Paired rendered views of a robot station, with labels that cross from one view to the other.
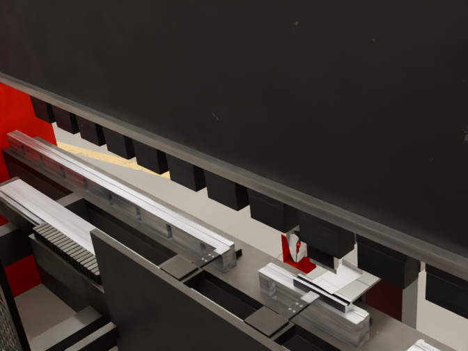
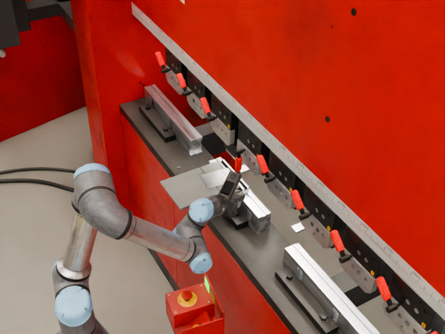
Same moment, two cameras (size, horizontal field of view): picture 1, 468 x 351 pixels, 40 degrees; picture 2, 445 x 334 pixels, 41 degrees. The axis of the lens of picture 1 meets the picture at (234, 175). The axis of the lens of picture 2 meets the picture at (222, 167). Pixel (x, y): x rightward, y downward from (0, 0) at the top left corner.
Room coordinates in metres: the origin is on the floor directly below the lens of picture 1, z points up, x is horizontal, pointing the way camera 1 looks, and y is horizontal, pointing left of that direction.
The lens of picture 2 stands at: (3.32, 0.02, 2.57)
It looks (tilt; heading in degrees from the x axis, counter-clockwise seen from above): 40 degrees down; 189
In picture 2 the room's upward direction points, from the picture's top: 1 degrees clockwise
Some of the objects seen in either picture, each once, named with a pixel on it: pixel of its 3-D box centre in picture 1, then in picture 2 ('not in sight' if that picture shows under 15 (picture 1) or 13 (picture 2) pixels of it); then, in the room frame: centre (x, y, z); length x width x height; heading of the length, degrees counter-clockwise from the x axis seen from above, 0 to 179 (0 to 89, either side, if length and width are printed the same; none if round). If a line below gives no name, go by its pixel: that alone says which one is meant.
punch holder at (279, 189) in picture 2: (229, 176); (290, 177); (1.78, 0.01, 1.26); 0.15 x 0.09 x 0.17; 40
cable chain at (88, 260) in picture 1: (71, 251); not in sight; (1.83, 0.58, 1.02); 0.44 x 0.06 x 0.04; 40
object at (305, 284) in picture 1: (321, 292); (232, 176); (1.50, -0.22, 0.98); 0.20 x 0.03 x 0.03; 40
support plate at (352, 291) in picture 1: (355, 267); (199, 184); (1.59, -0.34, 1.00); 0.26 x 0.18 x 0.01; 130
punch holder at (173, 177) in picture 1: (189, 159); (326, 214); (1.94, 0.14, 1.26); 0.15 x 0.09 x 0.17; 40
